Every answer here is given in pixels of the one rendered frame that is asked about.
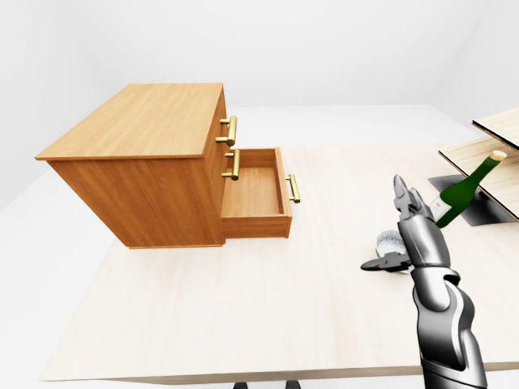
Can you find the wooden wine rack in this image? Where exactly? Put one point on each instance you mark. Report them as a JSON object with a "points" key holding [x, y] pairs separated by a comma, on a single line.
{"points": [[492, 178]]}

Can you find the grey patterned bowl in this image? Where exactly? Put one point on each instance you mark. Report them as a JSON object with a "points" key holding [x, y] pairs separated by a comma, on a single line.
{"points": [[390, 240]]}

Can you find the green wine bottle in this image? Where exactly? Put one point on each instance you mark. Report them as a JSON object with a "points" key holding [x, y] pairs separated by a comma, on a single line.
{"points": [[460, 194]]}

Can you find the closed wooden drawer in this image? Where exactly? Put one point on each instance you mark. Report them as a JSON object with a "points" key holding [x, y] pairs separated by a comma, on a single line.
{"points": [[216, 164], [217, 129]]}

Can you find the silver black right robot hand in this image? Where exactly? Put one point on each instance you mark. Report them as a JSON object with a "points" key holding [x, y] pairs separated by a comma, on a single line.
{"points": [[423, 243]]}

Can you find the small dark shape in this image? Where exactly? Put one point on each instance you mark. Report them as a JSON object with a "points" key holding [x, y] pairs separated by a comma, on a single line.
{"points": [[292, 385], [240, 386]]}

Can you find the wooden cabinet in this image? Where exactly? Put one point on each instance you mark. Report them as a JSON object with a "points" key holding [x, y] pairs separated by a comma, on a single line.
{"points": [[138, 133]]}

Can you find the open wooden drawer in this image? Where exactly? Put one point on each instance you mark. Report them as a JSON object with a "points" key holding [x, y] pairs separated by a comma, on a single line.
{"points": [[251, 190]]}

